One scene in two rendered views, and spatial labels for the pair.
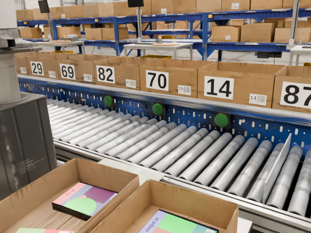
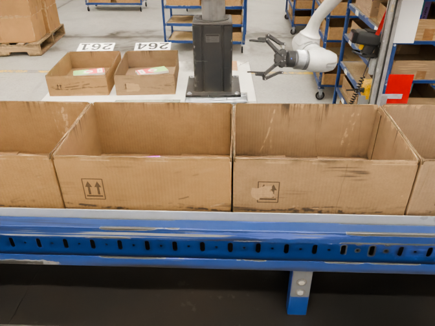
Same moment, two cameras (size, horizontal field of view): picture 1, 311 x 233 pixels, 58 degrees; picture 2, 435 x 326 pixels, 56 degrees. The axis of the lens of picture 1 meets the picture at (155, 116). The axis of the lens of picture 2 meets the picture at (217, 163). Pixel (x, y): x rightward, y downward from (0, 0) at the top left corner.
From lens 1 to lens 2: 2.62 m
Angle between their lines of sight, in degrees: 120
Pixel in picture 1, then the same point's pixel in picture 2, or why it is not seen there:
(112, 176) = (138, 81)
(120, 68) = (288, 114)
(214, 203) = (59, 79)
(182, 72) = (123, 109)
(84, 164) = (164, 77)
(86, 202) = not seen: hidden behind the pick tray
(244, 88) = (8, 126)
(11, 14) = not seen: outside the picture
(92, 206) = not seen: hidden behind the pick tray
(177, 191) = (85, 78)
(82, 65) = (417, 116)
